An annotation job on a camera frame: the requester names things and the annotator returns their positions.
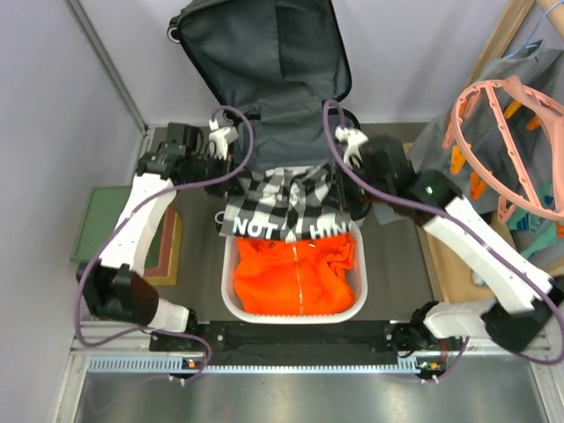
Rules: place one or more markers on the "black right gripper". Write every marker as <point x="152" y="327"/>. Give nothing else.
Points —
<point x="352" y="184"/>

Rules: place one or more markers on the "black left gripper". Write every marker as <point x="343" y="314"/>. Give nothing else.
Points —
<point x="218" y="177"/>

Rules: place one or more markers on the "black white checked shirt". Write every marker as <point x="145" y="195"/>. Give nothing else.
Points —
<point x="286" y="204"/>

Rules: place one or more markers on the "green drawer box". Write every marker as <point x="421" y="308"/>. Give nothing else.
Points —
<point x="102" y="210"/>

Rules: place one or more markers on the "white black space suitcase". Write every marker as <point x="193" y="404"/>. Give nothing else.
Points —
<point x="274" y="63"/>

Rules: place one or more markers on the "orange garment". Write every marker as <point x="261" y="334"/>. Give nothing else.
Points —
<point x="299" y="278"/>

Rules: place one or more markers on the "white plastic basket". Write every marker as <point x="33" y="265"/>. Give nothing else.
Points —
<point x="356" y="279"/>

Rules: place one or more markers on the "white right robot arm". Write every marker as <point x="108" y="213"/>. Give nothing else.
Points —
<point x="525" y="298"/>

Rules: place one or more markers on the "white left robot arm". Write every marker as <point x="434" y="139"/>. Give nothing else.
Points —
<point x="112" y="283"/>

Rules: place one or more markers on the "grey shirt on hanger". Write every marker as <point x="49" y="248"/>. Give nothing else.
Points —
<point x="505" y="150"/>

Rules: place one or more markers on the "pink round clip hanger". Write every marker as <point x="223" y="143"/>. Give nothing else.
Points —
<point x="548" y="114"/>

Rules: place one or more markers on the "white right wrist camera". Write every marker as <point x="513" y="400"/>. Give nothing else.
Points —
<point x="352" y="140"/>

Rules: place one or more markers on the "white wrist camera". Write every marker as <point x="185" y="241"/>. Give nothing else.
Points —
<point x="352" y="140"/>
<point x="220" y="139"/>

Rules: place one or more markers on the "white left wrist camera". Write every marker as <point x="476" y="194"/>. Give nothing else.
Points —
<point x="220" y="139"/>

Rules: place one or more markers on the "wooden clothes rack frame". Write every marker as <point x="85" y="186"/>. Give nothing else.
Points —
<point x="539" y="69"/>

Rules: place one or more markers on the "light blue wire hanger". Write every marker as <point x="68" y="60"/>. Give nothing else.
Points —
<point x="531" y="40"/>

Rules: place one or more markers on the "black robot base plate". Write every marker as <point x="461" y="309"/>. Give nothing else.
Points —
<point x="342" y="344"/>

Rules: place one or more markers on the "aluminium rail frame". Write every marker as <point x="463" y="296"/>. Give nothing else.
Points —
<point x="145" y="378"/>

